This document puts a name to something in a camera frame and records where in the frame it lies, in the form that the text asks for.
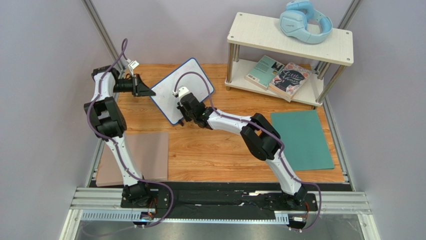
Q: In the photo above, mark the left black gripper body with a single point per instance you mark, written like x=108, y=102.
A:
x=128, y=86

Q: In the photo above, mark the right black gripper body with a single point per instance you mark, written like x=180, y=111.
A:
x=183, y=112

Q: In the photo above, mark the blue framed whiteboard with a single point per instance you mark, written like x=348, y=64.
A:
x=190, y=75

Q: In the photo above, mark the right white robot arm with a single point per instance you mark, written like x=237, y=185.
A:
x=260, y=137

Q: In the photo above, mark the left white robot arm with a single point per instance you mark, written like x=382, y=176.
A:
x=108, y=123

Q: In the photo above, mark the pink mat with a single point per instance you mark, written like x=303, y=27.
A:
x=150, y=153

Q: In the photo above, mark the teal paperback book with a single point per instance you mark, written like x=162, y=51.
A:
x=264, y=71

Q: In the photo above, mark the white two-tier shelf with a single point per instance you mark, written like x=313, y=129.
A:
x=263, y=33

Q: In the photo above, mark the Little Women book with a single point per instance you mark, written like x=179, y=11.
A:
x=289, y=80

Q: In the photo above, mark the green mat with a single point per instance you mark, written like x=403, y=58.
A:
x=306, y=147

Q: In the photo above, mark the light blue headphones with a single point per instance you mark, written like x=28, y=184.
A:
x=293, y=22

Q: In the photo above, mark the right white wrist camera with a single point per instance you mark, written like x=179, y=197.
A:
x=182, y=91

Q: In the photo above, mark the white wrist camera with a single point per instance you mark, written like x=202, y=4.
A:
x=132, y=64
x=182, y=91

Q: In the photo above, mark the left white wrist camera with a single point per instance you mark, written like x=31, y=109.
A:
x=132, y=64

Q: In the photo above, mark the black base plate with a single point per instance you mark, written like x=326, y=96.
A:
x=226, y=200

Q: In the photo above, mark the aluminium frame rail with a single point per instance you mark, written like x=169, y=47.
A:
x=104, y=204

